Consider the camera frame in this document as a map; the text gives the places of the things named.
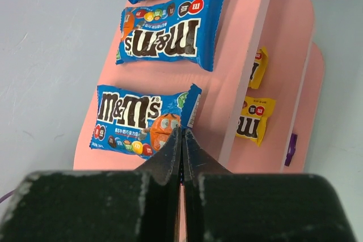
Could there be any yellow M&M bag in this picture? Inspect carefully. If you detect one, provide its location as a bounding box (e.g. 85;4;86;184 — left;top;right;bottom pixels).
248;46;269;90

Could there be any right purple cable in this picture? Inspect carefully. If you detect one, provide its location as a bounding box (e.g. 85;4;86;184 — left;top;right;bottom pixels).
0;189;16;203

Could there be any purple M&M bag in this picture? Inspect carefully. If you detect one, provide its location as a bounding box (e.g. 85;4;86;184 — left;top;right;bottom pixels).
284;133;298;167

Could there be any blue white candy bar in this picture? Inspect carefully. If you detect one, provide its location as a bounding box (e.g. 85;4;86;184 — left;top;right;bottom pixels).
116;0;224;71

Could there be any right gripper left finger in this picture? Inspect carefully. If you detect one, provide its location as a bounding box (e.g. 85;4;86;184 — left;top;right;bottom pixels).
1;128;182;241

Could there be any yellow candy bag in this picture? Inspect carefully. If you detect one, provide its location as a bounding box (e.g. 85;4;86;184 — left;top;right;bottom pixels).
235;96;276;146

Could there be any pink tiered shelf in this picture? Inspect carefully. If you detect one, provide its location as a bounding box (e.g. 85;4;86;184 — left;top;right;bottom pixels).
73;0;324;173

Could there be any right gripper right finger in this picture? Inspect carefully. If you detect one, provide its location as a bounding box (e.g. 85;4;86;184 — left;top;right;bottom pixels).
181;130;356;241

